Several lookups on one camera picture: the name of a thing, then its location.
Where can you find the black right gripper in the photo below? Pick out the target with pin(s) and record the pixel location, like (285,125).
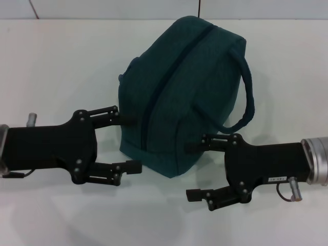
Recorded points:
(264,161)

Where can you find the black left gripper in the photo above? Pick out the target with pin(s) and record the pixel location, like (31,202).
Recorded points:
(51,148)

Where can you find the dark teal zippered lunch bag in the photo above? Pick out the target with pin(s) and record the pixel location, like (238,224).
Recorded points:
(184,102)

